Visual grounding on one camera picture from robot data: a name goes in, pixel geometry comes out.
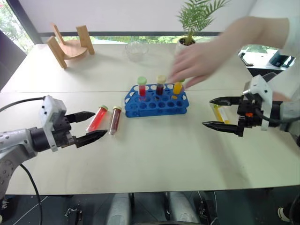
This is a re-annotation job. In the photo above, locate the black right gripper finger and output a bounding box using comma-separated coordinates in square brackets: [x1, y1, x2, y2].
[202, 120, 240, 136]
[209, 96, 242, 107]

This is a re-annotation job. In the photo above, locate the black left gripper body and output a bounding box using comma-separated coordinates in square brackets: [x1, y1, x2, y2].
[52, 111, 77, 149]

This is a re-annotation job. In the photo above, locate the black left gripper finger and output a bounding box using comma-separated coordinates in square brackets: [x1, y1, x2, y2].
[75, 129, 108, 149]
[64, 111, 96, 124]

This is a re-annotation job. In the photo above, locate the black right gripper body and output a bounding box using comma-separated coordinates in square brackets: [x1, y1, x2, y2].
[236, 94, 264, 137]

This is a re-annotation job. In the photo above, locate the orange tube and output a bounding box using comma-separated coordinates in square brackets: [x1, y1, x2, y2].
[172, 79, 186, 100]

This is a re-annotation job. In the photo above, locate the yellow tube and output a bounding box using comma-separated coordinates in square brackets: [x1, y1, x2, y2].
[212, 104, 231, 124]

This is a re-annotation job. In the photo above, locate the blue test tube rack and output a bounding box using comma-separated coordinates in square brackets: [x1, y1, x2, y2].
[124, 83, 188, 118]

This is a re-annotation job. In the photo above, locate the person's bare hand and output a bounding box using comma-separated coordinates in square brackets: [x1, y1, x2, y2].
[167, 32, 237, 90]

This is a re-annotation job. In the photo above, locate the wooden stand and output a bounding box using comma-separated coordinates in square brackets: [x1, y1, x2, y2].
[45, 22, 95, 69]

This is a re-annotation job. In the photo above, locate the silver robot left leg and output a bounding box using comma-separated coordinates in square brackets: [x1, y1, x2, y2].
[108, 193, 131, 225]

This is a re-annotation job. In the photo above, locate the silver robot leg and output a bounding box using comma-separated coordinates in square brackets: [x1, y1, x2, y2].
[108, 193, 131, 225]
[168, 191, 201, 225]

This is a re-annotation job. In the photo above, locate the clear glass bowl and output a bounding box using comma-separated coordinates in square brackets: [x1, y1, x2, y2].
[125, 41, 149, 62]

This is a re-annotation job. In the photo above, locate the potted green palm plant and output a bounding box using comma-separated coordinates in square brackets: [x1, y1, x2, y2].
[174, 0, 232, 62]

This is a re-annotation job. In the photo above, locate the silver robot right leg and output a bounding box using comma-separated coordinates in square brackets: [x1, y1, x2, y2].
[168, 191, 201, 225]

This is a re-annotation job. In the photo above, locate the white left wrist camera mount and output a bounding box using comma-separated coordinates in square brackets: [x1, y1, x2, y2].
[38, 95, 67, 152]

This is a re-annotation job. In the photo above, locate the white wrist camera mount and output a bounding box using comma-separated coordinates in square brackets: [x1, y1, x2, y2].
[242, 75, 274, 131]
[38, 95, 67, 152]

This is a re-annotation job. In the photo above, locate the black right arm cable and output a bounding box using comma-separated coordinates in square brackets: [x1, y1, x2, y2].
[249, 91, 300, 124]

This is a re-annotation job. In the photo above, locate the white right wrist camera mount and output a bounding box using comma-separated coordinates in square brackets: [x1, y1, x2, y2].
[242, 75, 274, 131]

